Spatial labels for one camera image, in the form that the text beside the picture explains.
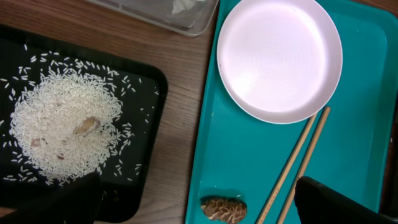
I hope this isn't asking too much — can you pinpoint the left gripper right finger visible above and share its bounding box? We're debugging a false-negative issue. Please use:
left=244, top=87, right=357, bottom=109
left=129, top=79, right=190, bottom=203
left=294, top=176, right=397, bottom=224

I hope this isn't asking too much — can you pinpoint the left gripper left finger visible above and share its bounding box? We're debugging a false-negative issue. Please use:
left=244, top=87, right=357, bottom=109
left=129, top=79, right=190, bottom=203
left=1, top=173, right=103, bottom=224

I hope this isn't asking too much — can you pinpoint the left wooden chopstick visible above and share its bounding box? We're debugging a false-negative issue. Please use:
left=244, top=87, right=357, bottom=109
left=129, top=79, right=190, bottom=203
left=256, top=113, right=318, bottom=224

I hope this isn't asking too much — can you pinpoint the wooden chopstick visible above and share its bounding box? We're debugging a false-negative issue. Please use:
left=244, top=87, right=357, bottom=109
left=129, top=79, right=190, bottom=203
left=256, top=113, right=318, bottom=224
left=277, top=106, right=331, bottom=224

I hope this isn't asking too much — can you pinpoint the white rice pile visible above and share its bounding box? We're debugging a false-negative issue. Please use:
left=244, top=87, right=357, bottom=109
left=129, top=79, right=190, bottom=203
left=0, top=43, right=161, bottom=187

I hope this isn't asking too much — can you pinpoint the black plastic tray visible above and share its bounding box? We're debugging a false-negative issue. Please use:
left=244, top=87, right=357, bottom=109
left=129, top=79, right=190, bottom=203
left=1, top=26, right=168, bottom=223

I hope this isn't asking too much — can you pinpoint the brown dried mushroom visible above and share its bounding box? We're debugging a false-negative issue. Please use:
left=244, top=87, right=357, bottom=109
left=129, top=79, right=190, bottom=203
left=200, top=197, right=248, bottom=224

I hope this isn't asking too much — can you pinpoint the right wooden chopstick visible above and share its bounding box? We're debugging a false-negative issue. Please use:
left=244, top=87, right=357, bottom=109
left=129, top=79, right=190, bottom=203
left=277, top=106, right=331, bottom=224

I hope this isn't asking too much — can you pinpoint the teal serving tray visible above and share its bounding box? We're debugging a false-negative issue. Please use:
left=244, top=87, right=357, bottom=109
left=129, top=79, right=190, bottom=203
left=185, top=0, right=397, bottom=223

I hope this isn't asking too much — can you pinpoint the large white plate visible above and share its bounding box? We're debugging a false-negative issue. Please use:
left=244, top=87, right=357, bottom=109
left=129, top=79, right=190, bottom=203
left=216, top=0, right=343, bottom=124

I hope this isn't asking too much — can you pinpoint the clear plastic bin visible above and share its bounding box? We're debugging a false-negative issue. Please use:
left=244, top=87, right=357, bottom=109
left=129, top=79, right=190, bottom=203
left=89, top=0, right=219, bottom=37

